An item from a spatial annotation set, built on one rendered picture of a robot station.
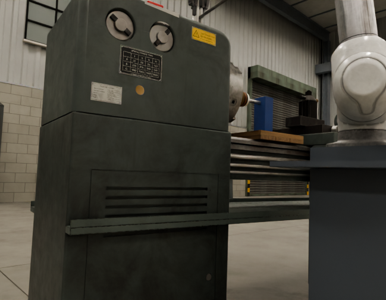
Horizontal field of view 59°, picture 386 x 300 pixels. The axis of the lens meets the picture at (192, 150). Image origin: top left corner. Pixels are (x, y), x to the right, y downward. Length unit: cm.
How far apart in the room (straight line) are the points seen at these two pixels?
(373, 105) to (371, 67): 10
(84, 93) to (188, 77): 38
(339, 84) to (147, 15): 64
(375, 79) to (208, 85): 57
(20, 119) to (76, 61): 685
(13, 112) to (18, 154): 86
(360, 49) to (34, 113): 739
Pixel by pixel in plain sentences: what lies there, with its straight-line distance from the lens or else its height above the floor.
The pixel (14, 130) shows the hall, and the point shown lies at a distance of 785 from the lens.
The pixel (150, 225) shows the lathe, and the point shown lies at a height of 53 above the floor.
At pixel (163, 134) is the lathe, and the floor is 83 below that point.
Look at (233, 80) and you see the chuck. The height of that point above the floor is 111.
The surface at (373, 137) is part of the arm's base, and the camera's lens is 119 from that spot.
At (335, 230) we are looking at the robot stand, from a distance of 117.
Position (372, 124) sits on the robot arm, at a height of 87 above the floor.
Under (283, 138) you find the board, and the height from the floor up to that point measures 88.
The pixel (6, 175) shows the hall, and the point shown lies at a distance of 779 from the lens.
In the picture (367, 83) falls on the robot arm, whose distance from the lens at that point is 97.
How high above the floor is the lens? 69
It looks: 4 degrees up
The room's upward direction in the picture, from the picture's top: 2 degrees clockwise
